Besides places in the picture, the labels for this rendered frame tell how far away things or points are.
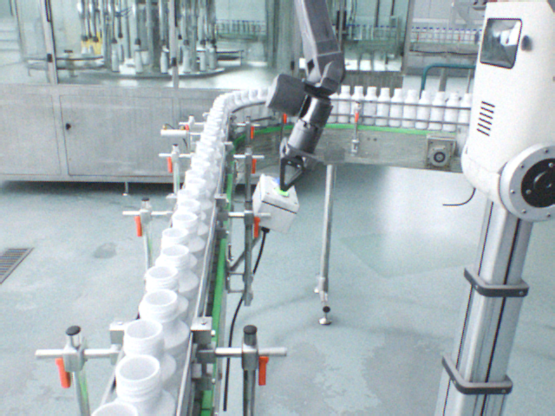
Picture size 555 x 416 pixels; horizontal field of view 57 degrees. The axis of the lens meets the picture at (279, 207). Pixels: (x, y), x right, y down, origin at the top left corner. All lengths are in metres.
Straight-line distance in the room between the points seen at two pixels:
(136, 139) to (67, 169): 0.62
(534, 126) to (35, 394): 2.04
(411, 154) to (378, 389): 1.04
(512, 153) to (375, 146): 1.43
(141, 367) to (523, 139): 0.77
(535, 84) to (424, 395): 1.61
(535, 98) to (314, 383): 1.62
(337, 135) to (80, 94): 2.40
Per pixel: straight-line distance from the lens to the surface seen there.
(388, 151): 2.41
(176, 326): 0.59
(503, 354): 1.29
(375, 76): 6.13
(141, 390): 0.48
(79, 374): 0.68
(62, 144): 4.38
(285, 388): 2.26
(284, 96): 0.99
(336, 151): 2.42
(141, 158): 4.25
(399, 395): 2.31
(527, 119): 1.01
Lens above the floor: 1.46
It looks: 21 degrees down
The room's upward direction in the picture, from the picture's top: 2 degrees clockwise
